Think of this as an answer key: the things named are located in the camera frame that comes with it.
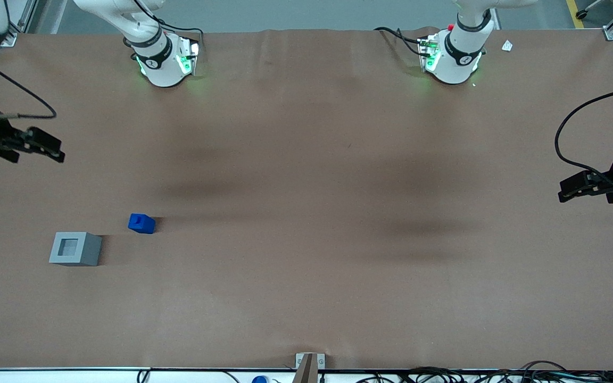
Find blue plastic insert part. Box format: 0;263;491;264
128;213;156;235

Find gray cube base with hole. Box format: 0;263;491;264
48;232;103;267

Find black caster wheel leg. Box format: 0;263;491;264
575;0;608;21

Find paper table cover sheet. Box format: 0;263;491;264
0;27;613;371

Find long black looped cable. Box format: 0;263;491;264
554;84;613;187

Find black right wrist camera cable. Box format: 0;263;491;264
0;49;57;121

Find tangled black cable bundle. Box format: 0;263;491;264
354;360;613;383

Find black left arm base cable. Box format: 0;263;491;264
374;26;425;56

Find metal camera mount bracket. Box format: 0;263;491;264
295;352;326;370

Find brown camera mount post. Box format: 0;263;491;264
292;354;318;383

